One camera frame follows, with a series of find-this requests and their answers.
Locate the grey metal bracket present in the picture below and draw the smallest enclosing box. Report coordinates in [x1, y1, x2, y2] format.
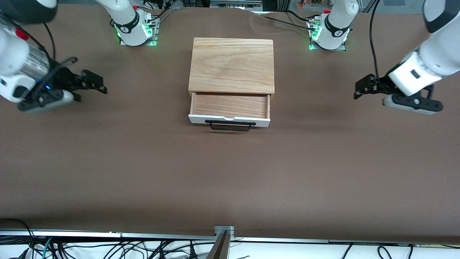
[215, 225, 235, 240]

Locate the metal camera post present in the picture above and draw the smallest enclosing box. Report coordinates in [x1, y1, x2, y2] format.
[206, 230, 230, 259]

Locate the light wooden drawer cabinet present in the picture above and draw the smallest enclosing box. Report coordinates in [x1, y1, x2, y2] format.
[188, 37, 276, 105]

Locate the black metal drawer handle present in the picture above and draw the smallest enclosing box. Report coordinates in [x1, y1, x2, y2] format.
[205, 120, 256, 132]

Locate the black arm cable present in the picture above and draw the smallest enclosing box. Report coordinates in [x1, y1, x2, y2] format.
[369, 0, 381, 79]
[14, 22, 79, 101]

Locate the white-fronted wooden drawer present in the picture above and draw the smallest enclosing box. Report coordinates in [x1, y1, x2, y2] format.
[188, 92, 271, 128]

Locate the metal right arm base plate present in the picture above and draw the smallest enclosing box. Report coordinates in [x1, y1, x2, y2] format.
[120, 18, 158, 46]

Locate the aluminium table edge rail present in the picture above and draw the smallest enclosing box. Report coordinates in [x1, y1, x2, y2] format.
[0, 229, 460, 246]

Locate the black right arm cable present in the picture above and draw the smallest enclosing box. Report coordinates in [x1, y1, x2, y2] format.
[14, 22, 79, 101]

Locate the teal cable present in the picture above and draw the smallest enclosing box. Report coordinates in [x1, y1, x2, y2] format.
[42, 237, 54, 259]

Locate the brown table cover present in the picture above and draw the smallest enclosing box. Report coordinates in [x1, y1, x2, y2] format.
[0, 4, 460, 245]

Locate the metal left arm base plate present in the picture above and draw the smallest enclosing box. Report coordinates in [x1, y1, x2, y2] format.
[309, 20, 347, 51]

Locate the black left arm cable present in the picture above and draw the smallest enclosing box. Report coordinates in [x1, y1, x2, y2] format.
[369, 0, 381, 79]

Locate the aluminium frame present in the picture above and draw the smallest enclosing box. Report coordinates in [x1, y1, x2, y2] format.
[210, 0, 263, 8]

